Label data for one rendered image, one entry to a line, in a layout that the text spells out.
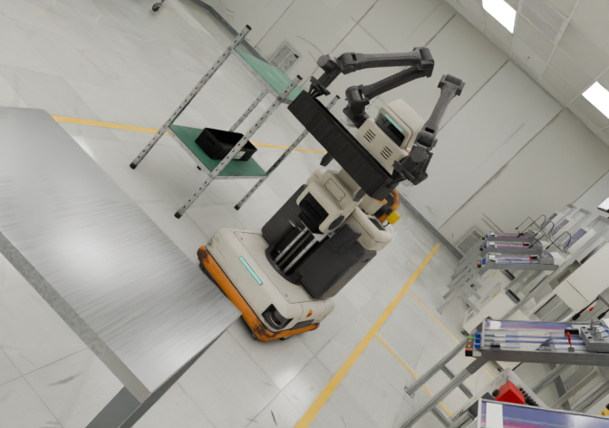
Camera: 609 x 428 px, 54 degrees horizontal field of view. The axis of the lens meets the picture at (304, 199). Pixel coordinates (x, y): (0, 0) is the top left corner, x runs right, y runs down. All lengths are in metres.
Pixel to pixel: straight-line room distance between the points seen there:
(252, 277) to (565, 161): 8.24
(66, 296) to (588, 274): 6.04
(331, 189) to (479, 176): 7.81
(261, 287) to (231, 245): 0.28
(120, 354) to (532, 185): 9.94
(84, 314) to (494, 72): 10.08
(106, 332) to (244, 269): 2.09
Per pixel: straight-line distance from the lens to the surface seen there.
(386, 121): 2.94
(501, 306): 6.75
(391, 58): 2.82
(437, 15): 11.09
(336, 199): 3.02
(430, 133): 2.56
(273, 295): 3.07
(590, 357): 3.52
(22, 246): 1.14
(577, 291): 6.76
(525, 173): 10.73
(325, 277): 3.29
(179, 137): 3.64
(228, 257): 3.19
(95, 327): 1.08
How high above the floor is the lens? 1.42
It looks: 14 degrees down
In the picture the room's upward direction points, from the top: 43 degrees clockwise
